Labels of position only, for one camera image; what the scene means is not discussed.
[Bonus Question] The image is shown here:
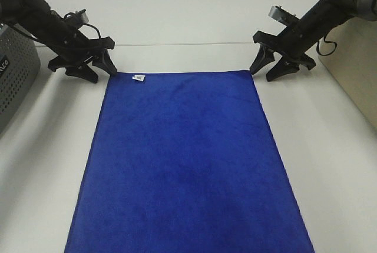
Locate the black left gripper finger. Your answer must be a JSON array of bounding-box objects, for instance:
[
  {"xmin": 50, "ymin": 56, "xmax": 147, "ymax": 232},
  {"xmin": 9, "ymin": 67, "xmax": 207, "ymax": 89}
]
[
  {"xmin": 92, "ymin": 49, "xmax": 117, "ymax": 76},
  {"xmin": 65, "ymin": 65, "xmax": 98, "ymax": 84}
]

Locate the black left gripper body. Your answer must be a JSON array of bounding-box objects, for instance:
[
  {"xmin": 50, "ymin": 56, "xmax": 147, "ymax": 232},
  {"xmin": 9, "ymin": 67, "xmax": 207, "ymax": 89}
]
[{"xmin": 47, "ymin": 14, "xmax": 115, "ymax": 71}]

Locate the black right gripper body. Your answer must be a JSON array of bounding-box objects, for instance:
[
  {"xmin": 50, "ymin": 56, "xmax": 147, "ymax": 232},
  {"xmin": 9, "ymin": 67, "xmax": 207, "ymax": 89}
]
[{"xmin": 253, "ymin": 20, "xmax": 316, "ymax": 69}]

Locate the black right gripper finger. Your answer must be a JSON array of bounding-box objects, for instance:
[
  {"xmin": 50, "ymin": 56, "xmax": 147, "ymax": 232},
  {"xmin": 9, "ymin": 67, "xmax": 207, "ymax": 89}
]
[
  {"xmin": 266, "ymin": 56, "xmax": 299, "ymax": 82},
  {"xmin": 249, "ymin": 44, "xmax": 275, "ymax": 75}
]

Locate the blue microfiber towel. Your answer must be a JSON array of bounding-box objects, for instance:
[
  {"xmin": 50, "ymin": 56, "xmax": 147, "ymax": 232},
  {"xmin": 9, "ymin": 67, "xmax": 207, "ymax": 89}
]
[{"xmin": 65, "ymin": 71, "xmax": 313, "ymax": 252}]

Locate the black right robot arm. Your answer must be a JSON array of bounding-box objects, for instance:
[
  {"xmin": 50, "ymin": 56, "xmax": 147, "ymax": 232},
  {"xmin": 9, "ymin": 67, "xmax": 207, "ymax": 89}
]
[{"xmin": 250, "ymin": 0, "xmax": 376, "ymax": 81}]

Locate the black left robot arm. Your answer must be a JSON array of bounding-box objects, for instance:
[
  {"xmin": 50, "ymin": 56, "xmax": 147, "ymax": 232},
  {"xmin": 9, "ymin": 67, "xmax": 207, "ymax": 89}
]
[{"xmin": 1, "ymin": 0, "xmax": 117, "ymax": 84}]

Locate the beige plastic bin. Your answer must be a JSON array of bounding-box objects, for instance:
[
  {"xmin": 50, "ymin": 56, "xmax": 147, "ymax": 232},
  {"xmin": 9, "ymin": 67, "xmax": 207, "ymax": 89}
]
[{"xmin": 319, "ymin": 18, "xmax": 376, "ymax": 128}]

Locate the grey perforated laundry basket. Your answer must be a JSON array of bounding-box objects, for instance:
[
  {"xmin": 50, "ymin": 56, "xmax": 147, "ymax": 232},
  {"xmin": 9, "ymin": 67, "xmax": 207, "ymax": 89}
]
[{"xmin": 1, "ymin": 25, "xmax": 41, "ymax": 132}]

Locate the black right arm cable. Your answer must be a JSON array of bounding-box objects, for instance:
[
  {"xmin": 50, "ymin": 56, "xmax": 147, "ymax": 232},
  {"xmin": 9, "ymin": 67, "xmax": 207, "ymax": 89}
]
[{"xmin": 315, "ymin": 29, "xmax": 338, "ymax": 57}]

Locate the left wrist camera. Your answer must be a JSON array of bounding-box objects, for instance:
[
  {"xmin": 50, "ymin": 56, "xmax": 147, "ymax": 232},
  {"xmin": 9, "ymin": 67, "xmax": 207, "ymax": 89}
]
[{"xmin": 64, "ymin": 9, "xmax": 89, "ymax": 28}]

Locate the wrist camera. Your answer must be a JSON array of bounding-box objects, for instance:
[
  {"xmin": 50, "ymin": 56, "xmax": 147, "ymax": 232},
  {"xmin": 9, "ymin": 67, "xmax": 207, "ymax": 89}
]
[
  {"xmin": 64, "ymin": 9, "xmax": 89, "ymax": 28},
  {"xmin": 268, "ymin": 6, "xmax": 299, "ymax": 26}
]

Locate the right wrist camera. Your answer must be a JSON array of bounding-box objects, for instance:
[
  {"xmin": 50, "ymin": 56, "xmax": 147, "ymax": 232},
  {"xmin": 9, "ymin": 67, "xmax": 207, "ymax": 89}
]
[{"xmin": 268, "ymin": 6, "xmax": 299, "ymax": 26}]

